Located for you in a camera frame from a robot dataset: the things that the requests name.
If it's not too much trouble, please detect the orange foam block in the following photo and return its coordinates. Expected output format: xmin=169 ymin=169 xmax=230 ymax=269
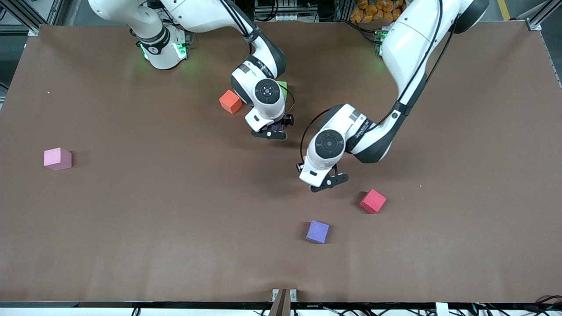
xmin=219 ymin=90 xmax=243 ymax=115

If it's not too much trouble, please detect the light purple foam block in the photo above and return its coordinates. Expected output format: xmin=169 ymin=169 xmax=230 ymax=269
xmin=306 ymin=220 xmax=330 ymax=244

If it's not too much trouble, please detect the red foam block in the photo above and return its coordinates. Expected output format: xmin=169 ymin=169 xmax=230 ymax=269
xmin=360 ymin=189 xmax=387 ymax=214

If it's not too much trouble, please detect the grey equipment rack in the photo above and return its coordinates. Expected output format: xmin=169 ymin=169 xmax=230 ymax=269
xmin=253 ymin=0 xmax=303 ymax=22

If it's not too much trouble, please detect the orange snack bag pile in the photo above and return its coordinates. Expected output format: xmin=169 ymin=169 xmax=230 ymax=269
xmin=350 ymin=0 xmax=399 ymax=23

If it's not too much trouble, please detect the large table cover sheet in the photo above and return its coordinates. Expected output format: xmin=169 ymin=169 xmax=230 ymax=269
xmin=0 ymin=21 xmax=562 ymax=304

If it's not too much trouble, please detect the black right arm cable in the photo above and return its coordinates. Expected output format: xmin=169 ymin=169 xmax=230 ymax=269
xmin=279 ymin=83 xmax=295 ymax=116

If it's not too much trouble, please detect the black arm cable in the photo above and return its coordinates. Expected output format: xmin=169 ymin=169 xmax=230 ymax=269
xmin=279 ymin=83 xmax=295 ymax=116
xmin=300 ymin=0 xmax=457 ymax=164

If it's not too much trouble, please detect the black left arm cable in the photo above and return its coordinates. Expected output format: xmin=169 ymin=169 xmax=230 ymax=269
xmin=300 ymin=0 xmax=457 ymax=164

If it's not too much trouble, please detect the small metal edge bracket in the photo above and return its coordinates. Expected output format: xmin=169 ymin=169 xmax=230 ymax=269
xmin=272 ymin=288 xmax=298 ymax=303

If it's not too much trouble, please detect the aluminium frame profile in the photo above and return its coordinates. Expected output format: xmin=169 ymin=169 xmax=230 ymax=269
xmin=526 ymin=0 xmax=562 ymax=31
xmin=7 ymin=0 xmax=64 ymax=36

